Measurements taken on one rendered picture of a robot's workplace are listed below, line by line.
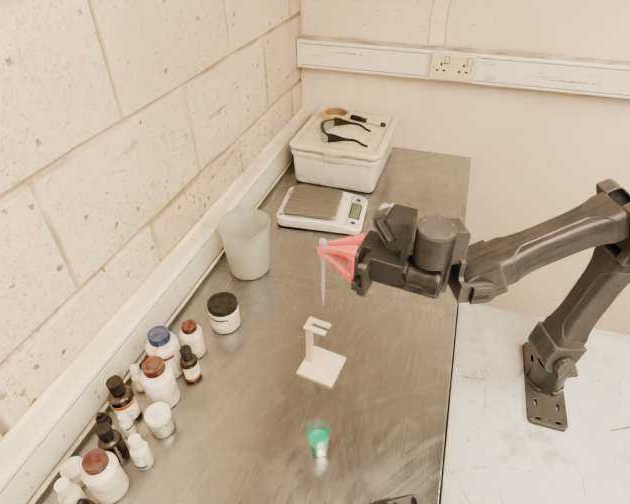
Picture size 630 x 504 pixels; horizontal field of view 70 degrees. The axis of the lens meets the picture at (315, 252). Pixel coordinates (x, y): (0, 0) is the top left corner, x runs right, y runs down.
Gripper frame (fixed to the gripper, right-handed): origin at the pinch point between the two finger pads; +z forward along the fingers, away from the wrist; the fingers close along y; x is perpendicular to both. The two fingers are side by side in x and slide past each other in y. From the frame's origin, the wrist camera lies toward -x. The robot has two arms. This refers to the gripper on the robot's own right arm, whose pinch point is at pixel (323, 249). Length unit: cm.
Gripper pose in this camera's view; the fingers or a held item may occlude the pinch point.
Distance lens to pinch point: 74.6
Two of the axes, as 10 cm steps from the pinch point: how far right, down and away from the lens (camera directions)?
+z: -9.1, -2.6, 3.4
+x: 0.1, 7.8, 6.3
